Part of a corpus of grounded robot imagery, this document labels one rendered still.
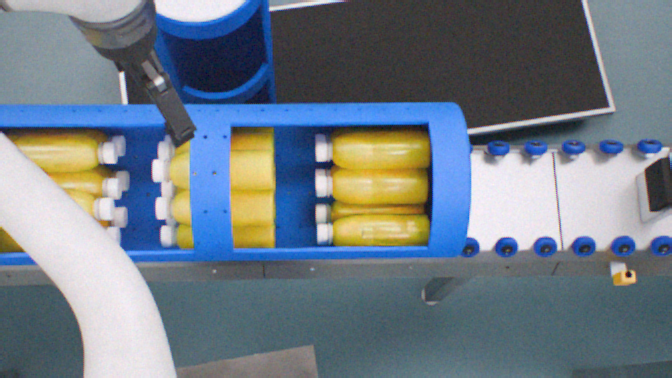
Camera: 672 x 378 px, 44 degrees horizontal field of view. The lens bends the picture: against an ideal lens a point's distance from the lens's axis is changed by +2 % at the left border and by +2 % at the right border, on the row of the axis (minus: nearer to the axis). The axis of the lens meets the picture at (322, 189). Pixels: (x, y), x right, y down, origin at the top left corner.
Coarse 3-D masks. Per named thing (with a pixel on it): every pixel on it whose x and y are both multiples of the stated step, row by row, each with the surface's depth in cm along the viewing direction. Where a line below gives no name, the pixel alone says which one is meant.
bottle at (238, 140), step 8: (232, 136) 147; (240, 136) 147; (248, 136) 147; (256, 136) 147; (264, 136) 147; (272, 136) 147; (184, 144) 146; (232, 144) 146; (240, 144) 146; (248, 144) 146; (256, 144) 146; (264, 144) 146; (272, 144) 146; (176, 152) 146
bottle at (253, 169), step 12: (180, 156) 141; (240, 156) 140; (252, 156) 140; (264, 156) 140; (168, 168) 141; (180, 168) 139; (240, 168) 139; (252, 168) 139; (264, 168) 139; (168, 180) 142; (180, 180) 140; (240, 180) 140; (252, 180) 140; (264, 180) 140
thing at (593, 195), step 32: (480, 160) 169; (512, 160) 169; (544, 160) 169; (576, 160) 170; (608, 160) 170; (640, 160) 170; (288, 192) 166; (480, 192) 167; (512, 192) 168; (544, 192) 168; (576, 192) 168; (608, 192) 168; (480, 224) 166; (512, 224) 166; (544, 224) 166; (576, 224) 166; (608, 224) 166; (640, 224) 167
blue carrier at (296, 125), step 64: (0, 128) 156; (128, 128) 157; (320, 128) 158; (448, 128) 139; (128, 192) 162; (192, 192) 135; (448, 192) 136; (0, 256) 141; (192, 256) 143; (256, 256) 144; (320, 256) 145; (384, 256) 146; (448, 256) 147
